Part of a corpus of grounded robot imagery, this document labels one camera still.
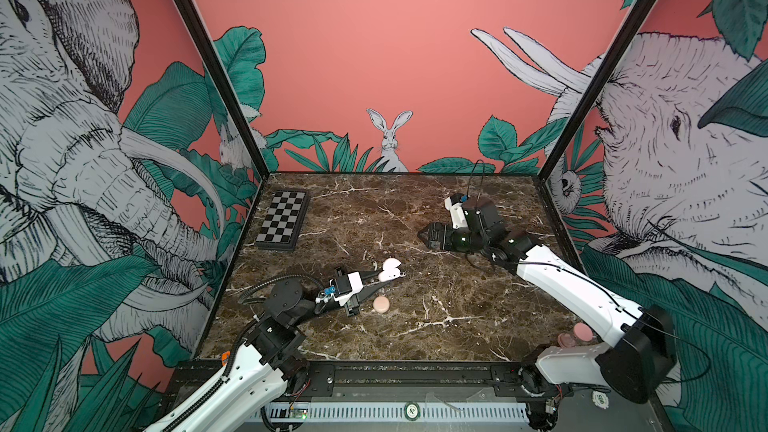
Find black white checkerboard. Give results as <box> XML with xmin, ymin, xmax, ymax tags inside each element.
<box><xmin>254</xmin><ymin>189</ymin><xmax>311</xmax><ymax>251</ymax></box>

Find pink earbuds charging case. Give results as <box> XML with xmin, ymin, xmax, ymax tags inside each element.
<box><xmin>372</xmin><ymin>296</ymin><xmax>391</xmax><ymax>314</ymax></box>

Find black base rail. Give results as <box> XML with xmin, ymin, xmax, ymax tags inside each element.
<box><xmin>167</xmin><ymin>361</ymin><xmax>652</xmax><ymax>400</ymax></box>

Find pink open case at edge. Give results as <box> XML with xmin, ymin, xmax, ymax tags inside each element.
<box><xmin>557</xmin><ymin>322</ymin><xmax>595</xmax><ymax>348</ymax></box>

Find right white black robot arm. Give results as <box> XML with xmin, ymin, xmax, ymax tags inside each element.
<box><xmin>418</xmin><ymin>194</ymin><xmax>676</xmax><ymax>404</ymax></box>

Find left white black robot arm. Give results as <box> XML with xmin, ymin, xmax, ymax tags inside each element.
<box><xmin>147</xmin><ymin>268</ymin><xmax>402</xmax><ymax>431</ymax></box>

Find white perforated vent strip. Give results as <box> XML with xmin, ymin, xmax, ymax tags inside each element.
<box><xmin>266</xmin><ymin>402</ymin><xmax>528</xmax><ymax>424</ymax></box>

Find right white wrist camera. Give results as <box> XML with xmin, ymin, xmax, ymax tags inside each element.
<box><xmin>444</xmin><ymin>193</ymin><xmax>468</xmax><ymax>230</ymax></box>

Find white round charging case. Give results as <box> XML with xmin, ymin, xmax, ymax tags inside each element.
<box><xmin>378</xmin><ymin>258</ymin><xmax>403</xmax><ymax>282</ymax></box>

